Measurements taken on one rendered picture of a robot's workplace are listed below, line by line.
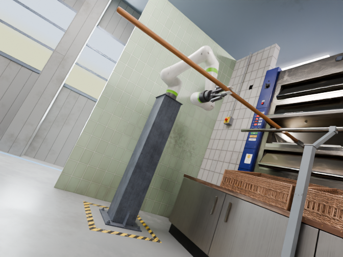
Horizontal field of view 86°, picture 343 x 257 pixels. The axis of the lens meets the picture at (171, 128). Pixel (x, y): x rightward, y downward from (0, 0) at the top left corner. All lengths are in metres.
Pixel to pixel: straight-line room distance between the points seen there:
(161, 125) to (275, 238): 1.16
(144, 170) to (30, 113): 2.06
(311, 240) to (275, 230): 0.17
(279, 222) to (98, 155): 1.71
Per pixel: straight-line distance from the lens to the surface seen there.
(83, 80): 3.53
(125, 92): 2.26
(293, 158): 2.00
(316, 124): 2.03
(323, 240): 1.22
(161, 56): 2.56
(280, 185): 1.39
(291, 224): 1.21
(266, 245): 1.33
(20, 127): 3.28
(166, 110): 1.76
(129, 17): 1.07
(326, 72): 2.33
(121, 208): 1.72
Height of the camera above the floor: 0.54
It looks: 13 degrees up
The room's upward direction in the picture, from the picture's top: 22 degrees clockwise
